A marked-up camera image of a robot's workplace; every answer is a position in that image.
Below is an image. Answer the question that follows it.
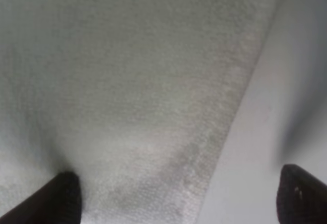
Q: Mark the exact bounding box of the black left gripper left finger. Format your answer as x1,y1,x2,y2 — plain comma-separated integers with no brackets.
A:
1,172,82,223

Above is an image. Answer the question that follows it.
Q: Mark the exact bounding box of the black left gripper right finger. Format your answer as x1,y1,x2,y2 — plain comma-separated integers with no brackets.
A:
276,164,326,224

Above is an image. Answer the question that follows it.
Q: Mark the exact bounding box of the white towel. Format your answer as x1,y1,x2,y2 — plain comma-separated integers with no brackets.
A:
1,0,278,223

